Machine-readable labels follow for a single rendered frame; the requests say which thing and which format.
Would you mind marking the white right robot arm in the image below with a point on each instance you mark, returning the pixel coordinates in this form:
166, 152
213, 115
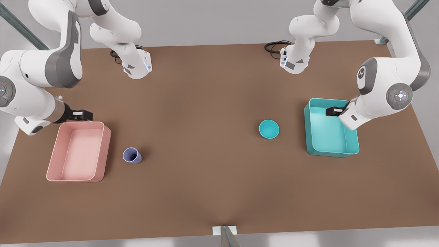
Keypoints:
31, 68

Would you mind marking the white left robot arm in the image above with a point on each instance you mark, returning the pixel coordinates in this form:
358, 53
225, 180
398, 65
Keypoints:
387, 68

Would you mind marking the teal rectangular box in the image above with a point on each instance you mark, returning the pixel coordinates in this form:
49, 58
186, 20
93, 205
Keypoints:
330, 128

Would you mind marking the pink rectangular box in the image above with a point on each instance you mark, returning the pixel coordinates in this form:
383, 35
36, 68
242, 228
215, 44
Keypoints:
79, 151

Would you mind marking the purple cup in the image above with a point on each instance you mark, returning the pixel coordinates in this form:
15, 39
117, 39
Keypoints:
132, 155

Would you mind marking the teal bowl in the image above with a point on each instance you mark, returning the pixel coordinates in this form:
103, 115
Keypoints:
269, 129

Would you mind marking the silver frame post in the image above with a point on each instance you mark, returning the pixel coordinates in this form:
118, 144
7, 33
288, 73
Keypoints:
20, 29
227, 236
408, 17

